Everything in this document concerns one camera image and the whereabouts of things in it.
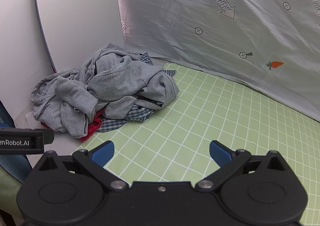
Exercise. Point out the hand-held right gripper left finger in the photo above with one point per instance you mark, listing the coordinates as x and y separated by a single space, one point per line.
103 152

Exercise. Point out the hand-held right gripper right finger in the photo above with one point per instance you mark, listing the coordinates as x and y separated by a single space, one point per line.
220 153

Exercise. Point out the grey zip hoodie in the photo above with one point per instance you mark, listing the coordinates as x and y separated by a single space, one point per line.
112 78

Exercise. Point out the red garment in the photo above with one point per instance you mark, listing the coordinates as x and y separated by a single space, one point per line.
91 128

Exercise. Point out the green checked bed sheet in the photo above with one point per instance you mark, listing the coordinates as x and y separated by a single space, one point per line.
212 111

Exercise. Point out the blue plaid shirt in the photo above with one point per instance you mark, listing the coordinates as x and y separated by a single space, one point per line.
130 116

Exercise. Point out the green cloth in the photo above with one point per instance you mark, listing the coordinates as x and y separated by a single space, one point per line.
8 191

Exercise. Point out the grey printed bed sheet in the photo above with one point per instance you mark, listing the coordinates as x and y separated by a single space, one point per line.
225 28

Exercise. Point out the white foam board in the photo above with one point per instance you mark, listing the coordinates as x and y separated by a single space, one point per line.
80 16

